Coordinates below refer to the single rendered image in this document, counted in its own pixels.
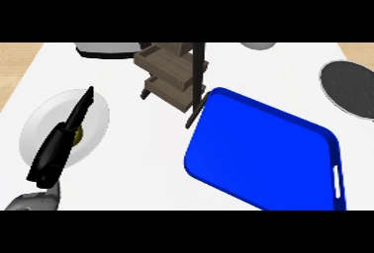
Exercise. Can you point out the yellow-green item on plate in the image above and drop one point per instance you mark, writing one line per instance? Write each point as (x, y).
(78, 135)

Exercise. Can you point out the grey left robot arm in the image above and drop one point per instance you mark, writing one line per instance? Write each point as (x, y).
(34, 201)

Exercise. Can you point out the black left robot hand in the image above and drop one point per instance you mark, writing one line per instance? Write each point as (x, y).
(57, 145)

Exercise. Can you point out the grey round object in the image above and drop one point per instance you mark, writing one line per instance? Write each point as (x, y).
(257, 45)

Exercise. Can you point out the wooden tiered basket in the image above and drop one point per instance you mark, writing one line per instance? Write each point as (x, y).
(170, 74)

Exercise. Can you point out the white oval plate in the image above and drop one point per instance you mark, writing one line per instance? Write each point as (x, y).
(94, 118)

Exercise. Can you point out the dark grey round pan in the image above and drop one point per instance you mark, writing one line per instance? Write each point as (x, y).
(350, 87)

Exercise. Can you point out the blue plastic tray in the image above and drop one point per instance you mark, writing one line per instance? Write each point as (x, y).
(263, 154)

